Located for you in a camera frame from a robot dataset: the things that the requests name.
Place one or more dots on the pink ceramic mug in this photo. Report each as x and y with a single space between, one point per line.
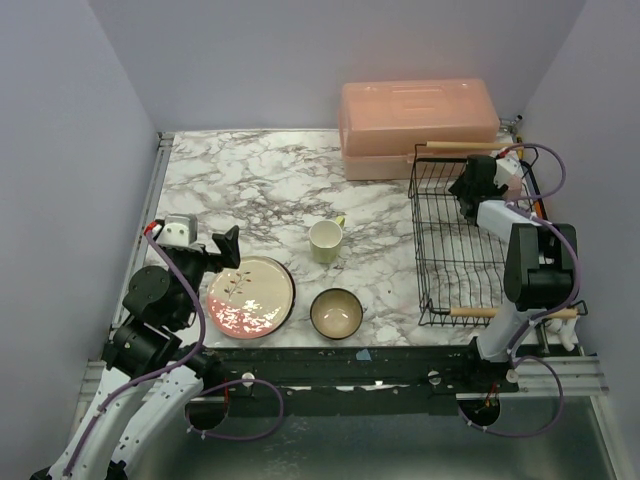
514 190

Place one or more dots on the yellow-green ceramic mug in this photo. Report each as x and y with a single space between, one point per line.
325 239

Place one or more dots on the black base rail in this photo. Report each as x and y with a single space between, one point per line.
349 381

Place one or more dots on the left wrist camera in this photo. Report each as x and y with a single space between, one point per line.
174 231

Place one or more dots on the dark bowl cream inside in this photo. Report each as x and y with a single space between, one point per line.
336 313

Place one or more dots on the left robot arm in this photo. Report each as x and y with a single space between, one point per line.
147 376

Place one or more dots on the translucent pink storage box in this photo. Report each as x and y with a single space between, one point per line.
383 124

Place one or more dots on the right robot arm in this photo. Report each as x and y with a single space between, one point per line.
541 272

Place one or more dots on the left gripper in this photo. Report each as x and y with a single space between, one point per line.
211 257

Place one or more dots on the pink and cream plate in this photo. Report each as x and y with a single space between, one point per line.
253 300

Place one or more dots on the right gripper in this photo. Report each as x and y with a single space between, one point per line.
470 187

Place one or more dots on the black wire dish rack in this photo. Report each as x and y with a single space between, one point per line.
460 266

